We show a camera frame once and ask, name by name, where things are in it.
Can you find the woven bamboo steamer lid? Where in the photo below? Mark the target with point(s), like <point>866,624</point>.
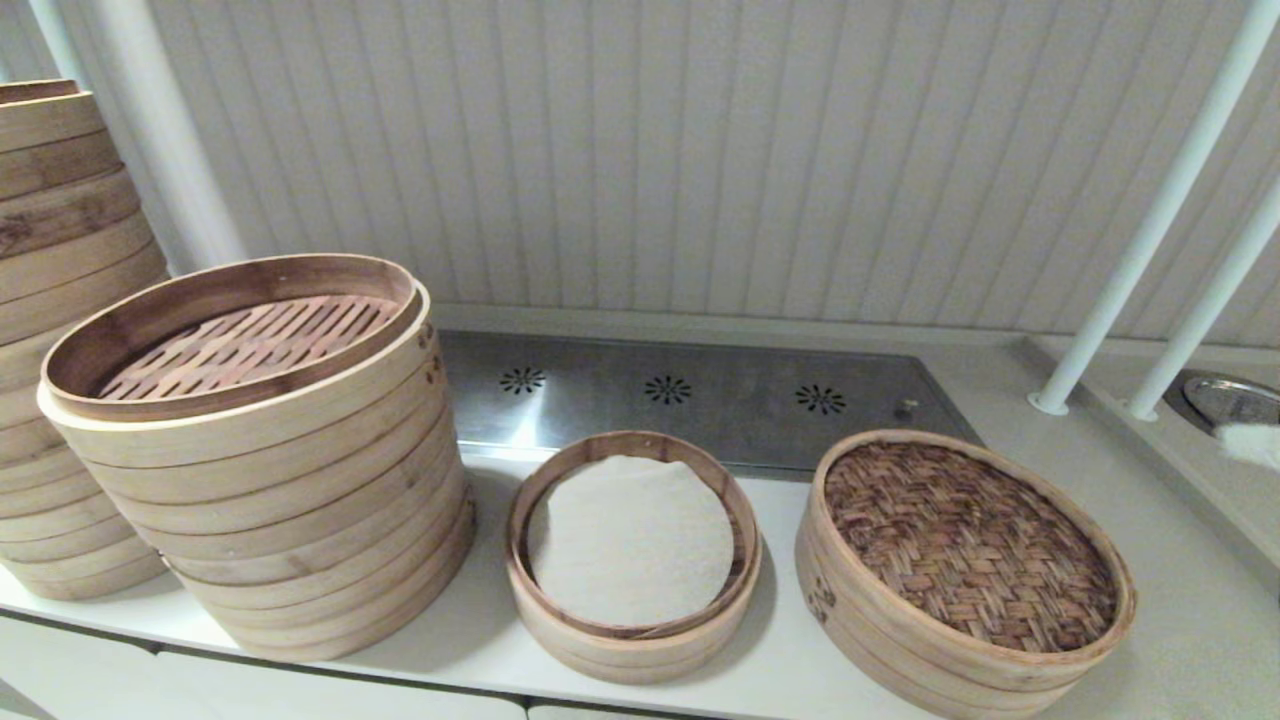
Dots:
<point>970,545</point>

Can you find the tall bamboo steamer stack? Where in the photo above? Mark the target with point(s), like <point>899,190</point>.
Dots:
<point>60,250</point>

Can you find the small bamboo steamer basket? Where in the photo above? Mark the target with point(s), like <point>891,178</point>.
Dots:
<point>620,655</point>

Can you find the round metal basin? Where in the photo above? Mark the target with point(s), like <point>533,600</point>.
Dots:
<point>1235,400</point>

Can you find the front bamboo steamer stack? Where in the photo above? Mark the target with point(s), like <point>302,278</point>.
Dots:
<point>300,520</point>

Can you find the small metal knob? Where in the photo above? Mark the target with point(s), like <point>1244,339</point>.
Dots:
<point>905,408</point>

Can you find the white steamer liner cloth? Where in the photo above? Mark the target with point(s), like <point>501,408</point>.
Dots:
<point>630,540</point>

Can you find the stainless steel vent plate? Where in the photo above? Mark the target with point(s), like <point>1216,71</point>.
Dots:
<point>740,420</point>

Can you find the right gripper finger wrapped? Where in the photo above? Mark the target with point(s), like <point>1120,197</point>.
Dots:
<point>1252,447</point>

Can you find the thin white pole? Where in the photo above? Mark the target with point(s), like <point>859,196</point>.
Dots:
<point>50,40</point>

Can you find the large bamboo steamer basket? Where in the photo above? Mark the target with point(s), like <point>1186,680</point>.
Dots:
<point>835,628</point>

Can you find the white metal pole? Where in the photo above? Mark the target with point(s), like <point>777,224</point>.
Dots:
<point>1150,230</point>
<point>1200,310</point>

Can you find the thick white pole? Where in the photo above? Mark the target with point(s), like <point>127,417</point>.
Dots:
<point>170,150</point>

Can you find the white cabinet door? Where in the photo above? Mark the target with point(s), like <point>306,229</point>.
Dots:
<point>600,714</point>
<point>70,670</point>

